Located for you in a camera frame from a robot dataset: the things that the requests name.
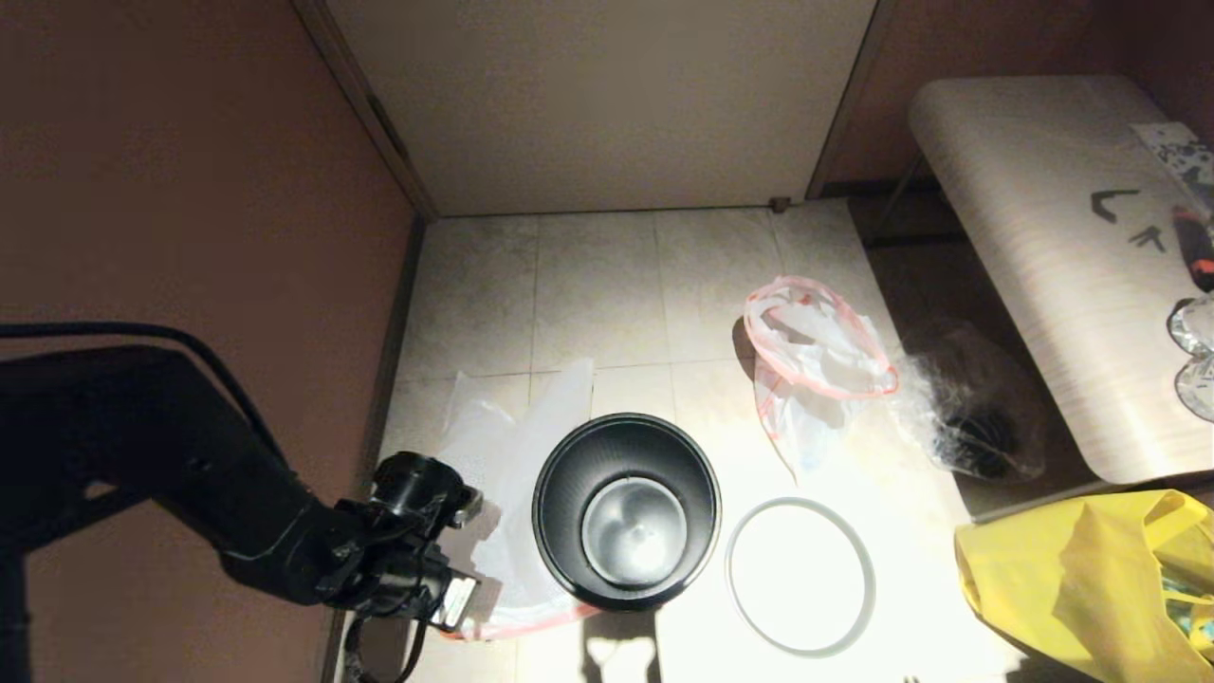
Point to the new white red-edged trash bag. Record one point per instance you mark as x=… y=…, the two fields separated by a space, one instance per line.
x=531 y=427

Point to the yellow plastic bag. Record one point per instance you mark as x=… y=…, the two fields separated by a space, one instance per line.
x=1062 y=588

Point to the black round trash bin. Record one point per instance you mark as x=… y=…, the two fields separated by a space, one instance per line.
x=626 y=446

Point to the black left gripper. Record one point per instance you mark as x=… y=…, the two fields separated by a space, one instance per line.
x=398 y=550

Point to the white patterned paper sheet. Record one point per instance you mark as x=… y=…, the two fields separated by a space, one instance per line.
x=1181 y=147

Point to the black and red tool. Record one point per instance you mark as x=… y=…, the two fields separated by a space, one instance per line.
x=1200 y=254

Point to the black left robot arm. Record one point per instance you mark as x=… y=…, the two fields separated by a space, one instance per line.
x=190 y=455

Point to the light wood table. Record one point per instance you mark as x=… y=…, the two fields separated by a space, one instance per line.
x=1043 y=237

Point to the white door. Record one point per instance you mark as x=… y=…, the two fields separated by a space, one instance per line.
x=607 y=95

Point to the clear glass cup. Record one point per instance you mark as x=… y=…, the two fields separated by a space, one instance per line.
x=1200 y=391
x=1195 y=327

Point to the green patterned packet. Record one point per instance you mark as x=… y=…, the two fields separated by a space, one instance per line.
x=1190 y=612

